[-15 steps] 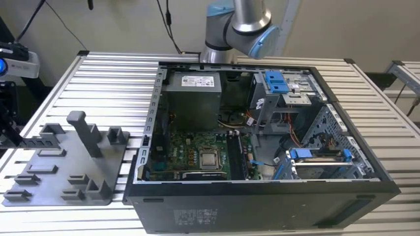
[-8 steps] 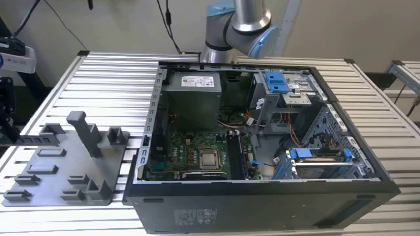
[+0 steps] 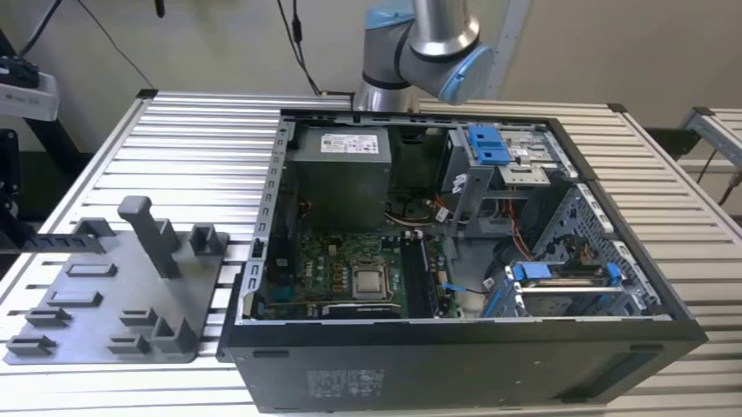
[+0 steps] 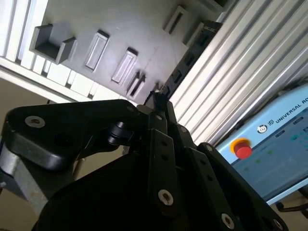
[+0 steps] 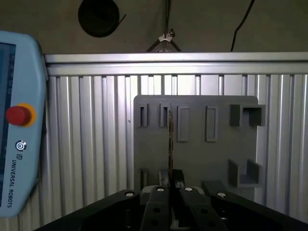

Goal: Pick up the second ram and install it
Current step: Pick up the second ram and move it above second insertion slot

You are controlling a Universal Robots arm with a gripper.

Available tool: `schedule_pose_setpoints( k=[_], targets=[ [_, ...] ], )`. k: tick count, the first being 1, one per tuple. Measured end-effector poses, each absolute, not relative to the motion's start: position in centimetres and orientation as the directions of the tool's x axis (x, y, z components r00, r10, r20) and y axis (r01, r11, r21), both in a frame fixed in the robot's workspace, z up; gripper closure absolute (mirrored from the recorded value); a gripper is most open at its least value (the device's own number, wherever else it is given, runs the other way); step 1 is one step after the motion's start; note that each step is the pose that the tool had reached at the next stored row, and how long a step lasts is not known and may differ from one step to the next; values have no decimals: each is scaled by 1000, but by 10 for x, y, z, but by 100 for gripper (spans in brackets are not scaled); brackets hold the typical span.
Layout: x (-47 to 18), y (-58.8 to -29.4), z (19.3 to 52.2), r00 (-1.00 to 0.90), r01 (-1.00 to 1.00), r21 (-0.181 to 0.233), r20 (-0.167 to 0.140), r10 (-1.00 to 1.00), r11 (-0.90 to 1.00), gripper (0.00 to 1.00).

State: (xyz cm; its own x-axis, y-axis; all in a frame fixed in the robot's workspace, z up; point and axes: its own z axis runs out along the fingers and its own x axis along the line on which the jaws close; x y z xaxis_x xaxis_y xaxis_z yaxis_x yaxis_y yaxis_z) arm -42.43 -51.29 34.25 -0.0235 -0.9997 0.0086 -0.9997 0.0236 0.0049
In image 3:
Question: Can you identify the black RAM slot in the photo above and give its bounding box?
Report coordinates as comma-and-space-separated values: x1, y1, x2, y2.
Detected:
402, 233, 422, 319

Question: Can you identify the grey parts rack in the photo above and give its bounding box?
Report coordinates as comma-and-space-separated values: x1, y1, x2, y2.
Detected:
3, 195, 233, 366

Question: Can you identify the grey power supply unit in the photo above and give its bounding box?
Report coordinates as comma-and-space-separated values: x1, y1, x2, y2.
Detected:
286, 125, 397, 232

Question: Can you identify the green motherboard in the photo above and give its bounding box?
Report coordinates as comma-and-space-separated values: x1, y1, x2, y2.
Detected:
254, 231, 466, 321

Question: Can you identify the CPU socket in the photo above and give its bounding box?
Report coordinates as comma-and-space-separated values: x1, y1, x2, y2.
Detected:
346, 258, 393, 302

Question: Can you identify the silver CPU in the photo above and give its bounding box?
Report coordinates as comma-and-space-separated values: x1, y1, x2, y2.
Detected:
354, 269, 387, 300

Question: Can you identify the black graphics card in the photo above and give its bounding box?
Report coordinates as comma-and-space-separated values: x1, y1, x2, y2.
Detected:
321, 301, 406, 321

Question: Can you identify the blue plastic drive latch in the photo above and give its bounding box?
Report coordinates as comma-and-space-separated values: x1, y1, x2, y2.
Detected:
466, 124, 510, 169

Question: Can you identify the black PC case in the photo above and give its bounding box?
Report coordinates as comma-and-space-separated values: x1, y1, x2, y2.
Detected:
215, 107, 710, 414

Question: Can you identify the silver drive bay cage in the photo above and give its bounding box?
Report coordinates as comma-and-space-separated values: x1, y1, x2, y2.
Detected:
438, 122, 577, 239

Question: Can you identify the silver disk bay cage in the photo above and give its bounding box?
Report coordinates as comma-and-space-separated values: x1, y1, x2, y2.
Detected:
481, 258, 633, 321

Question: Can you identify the hard disk in blue carrier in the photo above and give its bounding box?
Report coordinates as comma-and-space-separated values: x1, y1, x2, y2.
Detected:
509, 261, 625, 317

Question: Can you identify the black box beside table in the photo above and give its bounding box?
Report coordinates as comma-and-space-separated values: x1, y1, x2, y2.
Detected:
642, 128, 702, 162

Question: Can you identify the aluminium slat side table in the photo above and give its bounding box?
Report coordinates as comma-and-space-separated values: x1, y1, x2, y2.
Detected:
677, 106, 742, 175

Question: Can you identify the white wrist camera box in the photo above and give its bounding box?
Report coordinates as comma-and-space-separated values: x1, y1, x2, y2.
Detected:
0, 56, 61, 122

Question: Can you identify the black camera cable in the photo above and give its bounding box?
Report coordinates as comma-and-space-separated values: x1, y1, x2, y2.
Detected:
16, 0, 66, 58

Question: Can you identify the black hanging cable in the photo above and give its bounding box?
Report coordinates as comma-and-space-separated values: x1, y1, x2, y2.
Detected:
275, 0, 325, 96

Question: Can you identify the yellow and white wire bundle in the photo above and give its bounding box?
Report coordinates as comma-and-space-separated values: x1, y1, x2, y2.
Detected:
383, 194, 452, 228

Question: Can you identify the dark round plastic mount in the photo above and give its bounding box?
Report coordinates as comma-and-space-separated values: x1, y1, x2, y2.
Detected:
403, 199, 436, 222

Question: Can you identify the blue SATA wire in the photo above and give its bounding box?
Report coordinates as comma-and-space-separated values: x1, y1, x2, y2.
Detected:
440, 281, 506, 297

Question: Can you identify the orange wire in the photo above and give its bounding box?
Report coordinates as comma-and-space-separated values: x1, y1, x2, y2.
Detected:
502, 197, 538, 261

